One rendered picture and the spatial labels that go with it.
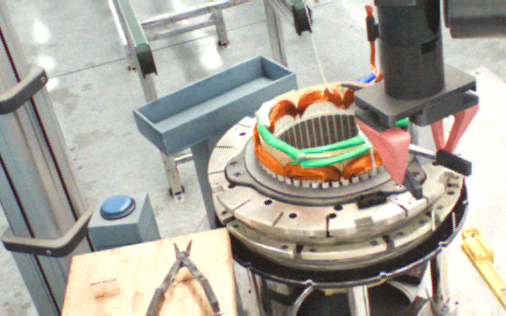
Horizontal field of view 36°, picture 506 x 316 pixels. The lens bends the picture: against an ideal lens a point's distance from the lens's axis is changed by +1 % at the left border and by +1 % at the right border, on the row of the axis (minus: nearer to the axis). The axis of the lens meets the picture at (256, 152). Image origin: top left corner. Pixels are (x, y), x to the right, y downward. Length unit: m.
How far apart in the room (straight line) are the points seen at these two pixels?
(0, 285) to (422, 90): 2.22
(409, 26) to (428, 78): 0.06
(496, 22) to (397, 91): 0.11
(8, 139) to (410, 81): 0.64
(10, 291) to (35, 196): 1.55
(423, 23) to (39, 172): 0.68
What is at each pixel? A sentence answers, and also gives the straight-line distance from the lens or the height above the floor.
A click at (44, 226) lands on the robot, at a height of 0.95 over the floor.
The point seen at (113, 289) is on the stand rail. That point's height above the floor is 1.07.
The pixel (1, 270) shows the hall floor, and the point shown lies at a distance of 2.86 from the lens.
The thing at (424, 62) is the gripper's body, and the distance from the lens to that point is 0.72.
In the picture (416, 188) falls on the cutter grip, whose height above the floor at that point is 1.17.
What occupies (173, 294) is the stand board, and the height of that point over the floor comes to 1.07.
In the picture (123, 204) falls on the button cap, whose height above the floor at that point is 1.04.
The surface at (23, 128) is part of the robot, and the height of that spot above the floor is 1.12.
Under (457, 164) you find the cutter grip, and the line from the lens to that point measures 0.80.
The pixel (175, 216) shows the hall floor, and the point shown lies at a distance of 2.81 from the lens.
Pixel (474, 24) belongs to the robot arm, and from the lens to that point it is 0.69.
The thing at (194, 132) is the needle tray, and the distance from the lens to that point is 1.18.
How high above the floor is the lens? 1.63
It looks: 32 degrees down
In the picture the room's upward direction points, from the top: 11 degrees counter-clockwise
